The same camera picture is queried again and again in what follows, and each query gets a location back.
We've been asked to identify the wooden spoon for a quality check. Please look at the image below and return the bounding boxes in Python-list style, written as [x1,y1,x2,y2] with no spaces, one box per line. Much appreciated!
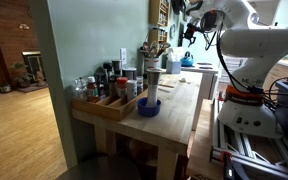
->
[142,41,150,59]

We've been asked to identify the metal ladle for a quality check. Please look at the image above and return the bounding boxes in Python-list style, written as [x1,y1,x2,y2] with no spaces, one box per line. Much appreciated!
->
[162,41,172,54]

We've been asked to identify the brown hearth rug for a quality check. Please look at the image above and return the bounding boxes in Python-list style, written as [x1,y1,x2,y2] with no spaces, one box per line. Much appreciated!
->
[15,83,49,94]

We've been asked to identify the small round pot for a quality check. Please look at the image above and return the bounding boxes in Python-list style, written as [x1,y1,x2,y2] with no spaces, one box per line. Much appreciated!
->
[0,81,13,94]

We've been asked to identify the wooden butcher block table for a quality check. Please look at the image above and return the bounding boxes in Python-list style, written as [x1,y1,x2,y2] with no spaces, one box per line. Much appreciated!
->
[71,69,205,180]

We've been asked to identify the blue kettle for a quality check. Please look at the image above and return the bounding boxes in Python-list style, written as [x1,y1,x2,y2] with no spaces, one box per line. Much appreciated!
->
[179,50,196,68]

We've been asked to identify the steel canister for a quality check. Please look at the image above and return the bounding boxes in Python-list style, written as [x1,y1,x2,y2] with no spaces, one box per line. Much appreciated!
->
[111,59,123,76]

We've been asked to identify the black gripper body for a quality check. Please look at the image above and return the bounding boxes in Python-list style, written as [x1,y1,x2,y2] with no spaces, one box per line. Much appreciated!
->
[183,23,199,39]

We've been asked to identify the white spice shaker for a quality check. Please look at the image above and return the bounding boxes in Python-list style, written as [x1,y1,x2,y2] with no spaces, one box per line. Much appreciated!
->
[126,79,139,102]

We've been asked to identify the wooden condiment tray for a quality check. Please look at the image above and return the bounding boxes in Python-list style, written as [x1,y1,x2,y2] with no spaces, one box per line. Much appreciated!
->
[71,88,149,122]

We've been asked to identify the small jar dark lid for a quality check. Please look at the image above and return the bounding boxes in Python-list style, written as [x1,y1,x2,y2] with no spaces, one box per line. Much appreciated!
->
[135,75,145,96]

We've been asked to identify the hot sauce bottle white cap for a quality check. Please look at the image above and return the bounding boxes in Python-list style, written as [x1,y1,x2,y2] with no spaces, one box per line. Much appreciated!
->
[86,76,100,103]

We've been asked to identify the black pepper mill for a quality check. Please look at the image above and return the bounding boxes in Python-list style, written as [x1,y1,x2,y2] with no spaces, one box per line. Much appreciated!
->
[102,61,115,80]

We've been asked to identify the white wall outlet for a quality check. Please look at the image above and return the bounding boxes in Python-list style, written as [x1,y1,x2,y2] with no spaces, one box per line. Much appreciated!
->
[119,47,128,66]

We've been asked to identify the black jar white label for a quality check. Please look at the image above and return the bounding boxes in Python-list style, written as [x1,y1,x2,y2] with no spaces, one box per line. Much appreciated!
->
[121,67,138,81]

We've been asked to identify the clear glass bottle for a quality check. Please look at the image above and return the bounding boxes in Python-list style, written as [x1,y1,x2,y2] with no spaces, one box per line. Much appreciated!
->
[74,76,88,101]

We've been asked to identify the round black stool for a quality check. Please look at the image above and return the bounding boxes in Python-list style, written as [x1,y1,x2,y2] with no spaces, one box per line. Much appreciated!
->
[55,153,142,180]

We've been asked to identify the wooden wall spice rack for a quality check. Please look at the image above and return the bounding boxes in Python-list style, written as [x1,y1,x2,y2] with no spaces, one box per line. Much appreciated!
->
[149,28,169,46]
[148,0,171,28]

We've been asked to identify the aluminium rail frame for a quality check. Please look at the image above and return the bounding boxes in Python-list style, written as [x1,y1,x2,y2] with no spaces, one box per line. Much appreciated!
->
[209,98,288,180]

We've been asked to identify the white plastic drawer unit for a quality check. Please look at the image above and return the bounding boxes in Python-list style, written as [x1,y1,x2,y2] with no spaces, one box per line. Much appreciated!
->
[218,55,247,85]

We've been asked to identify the dark fireplace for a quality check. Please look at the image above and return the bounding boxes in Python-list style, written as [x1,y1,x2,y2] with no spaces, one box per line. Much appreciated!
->
[21,50,46,83]

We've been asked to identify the small wall ornament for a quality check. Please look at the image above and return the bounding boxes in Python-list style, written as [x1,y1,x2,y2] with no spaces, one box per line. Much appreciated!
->
[18,22,31,31]

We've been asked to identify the potted green plant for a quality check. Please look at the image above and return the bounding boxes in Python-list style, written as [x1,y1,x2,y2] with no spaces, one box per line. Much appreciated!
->
[10,61,33,89]

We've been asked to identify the red-capped spice jar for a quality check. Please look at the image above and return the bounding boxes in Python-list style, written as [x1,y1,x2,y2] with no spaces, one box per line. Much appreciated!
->
[116,76,129,99]

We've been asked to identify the white crock red peppers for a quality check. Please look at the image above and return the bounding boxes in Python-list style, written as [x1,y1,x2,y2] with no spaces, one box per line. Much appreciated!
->
[143,57,161,72]

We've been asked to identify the hanging dark pans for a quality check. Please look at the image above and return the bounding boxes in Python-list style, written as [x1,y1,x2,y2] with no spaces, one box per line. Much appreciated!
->
[170,0,189,22]

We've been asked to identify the small blue bowl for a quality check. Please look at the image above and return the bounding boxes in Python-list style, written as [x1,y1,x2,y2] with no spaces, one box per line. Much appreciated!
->
[136,97,163,118]

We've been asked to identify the long wooden spatula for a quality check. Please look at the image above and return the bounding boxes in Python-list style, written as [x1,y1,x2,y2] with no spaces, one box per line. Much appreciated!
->
[158,82,175,90]

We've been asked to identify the white grinder steel cap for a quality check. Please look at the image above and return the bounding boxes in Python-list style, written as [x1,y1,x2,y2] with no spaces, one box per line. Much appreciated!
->
[145,68,163,109]

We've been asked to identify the dark glass bottle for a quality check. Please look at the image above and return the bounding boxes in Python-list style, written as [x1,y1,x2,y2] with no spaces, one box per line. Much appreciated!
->
[95,71,107,100]

